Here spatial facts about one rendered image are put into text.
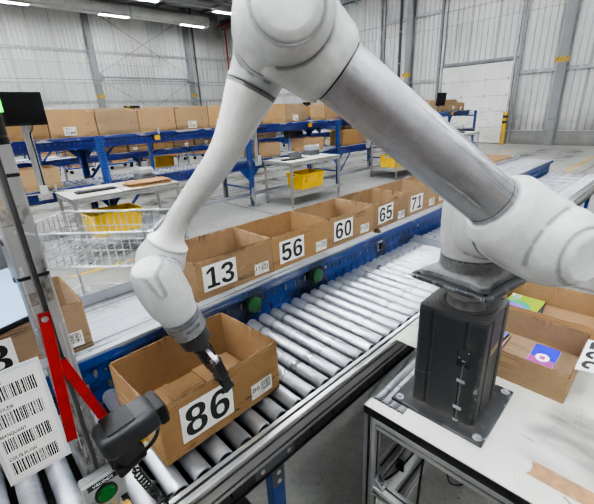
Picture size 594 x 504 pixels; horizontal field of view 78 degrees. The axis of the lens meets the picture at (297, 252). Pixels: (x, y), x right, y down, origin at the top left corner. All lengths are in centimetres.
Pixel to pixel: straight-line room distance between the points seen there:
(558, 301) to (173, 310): 155
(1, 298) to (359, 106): 65
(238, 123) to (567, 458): 110
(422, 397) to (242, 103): 93
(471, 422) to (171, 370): 91
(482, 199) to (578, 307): 123
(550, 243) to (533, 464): 62
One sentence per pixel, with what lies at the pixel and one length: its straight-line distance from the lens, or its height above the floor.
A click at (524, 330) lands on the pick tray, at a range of 162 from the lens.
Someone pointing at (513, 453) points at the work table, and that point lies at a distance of 119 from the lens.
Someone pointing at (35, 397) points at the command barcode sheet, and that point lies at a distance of 73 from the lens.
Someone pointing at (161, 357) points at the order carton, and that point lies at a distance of 130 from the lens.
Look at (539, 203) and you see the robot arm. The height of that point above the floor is 141.
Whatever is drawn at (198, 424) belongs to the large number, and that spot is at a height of 82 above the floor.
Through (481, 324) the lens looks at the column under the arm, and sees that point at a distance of 101.
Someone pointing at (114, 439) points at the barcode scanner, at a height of 108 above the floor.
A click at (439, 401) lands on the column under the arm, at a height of 79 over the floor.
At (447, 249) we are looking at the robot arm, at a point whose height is 124.
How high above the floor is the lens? 157
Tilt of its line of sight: 21 degrees down
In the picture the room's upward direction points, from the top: 3 degrees counter-clockwise
